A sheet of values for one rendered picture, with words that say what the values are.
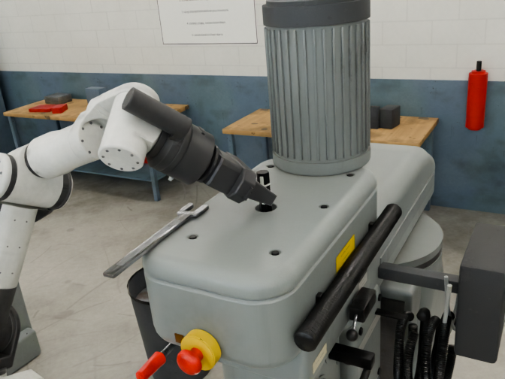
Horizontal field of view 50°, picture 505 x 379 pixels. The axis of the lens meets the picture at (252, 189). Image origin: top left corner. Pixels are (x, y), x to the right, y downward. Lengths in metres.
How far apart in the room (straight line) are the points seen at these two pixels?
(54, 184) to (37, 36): 6.77
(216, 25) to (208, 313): 5.23
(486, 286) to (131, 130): 0.70
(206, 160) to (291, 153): 0.28
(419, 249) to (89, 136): 0.92
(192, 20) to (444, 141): 2.85
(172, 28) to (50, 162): 5.37
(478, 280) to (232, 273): 0.52
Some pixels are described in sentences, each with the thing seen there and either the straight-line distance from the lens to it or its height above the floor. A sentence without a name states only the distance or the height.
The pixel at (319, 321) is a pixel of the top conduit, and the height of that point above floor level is 1.80.
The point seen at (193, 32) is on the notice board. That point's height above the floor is 1.65.
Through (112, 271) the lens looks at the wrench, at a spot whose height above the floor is 1.90.
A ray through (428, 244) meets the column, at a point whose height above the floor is 1.56.
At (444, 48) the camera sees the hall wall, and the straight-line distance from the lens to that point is 5.09.
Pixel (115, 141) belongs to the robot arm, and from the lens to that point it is 0.77.
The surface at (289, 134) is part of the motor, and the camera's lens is 1.05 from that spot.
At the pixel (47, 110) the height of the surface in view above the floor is 0.91.
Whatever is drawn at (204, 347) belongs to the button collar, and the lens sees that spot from 0.82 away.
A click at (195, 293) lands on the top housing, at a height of 1.85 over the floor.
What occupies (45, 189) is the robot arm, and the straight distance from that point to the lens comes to 0.98.
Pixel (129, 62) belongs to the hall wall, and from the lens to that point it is 6.72.
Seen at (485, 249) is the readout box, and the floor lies 1.73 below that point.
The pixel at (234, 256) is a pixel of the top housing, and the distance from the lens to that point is 0.79.
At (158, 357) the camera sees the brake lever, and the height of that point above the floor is 1.71.
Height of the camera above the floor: 2.28
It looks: 22 degrees down
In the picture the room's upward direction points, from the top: 5 degrees counter-clockwise
